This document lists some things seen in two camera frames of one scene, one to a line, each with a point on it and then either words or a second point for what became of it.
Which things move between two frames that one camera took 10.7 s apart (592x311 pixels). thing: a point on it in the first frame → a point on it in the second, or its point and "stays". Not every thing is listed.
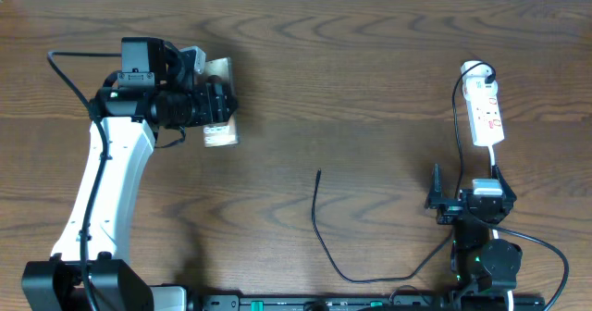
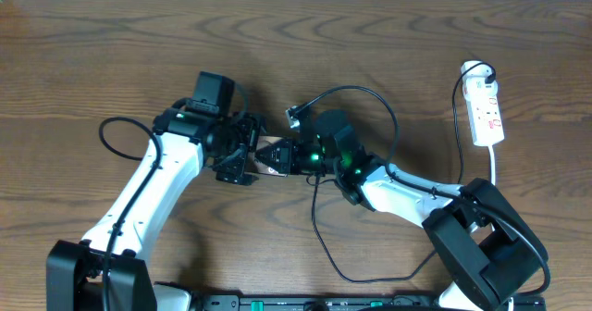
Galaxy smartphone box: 222,134 → 263,141
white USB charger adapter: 474,82 stays
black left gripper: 215,105 → 239,169
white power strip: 486,120 stays
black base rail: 341,303 stays
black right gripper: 450,209 → 288,147
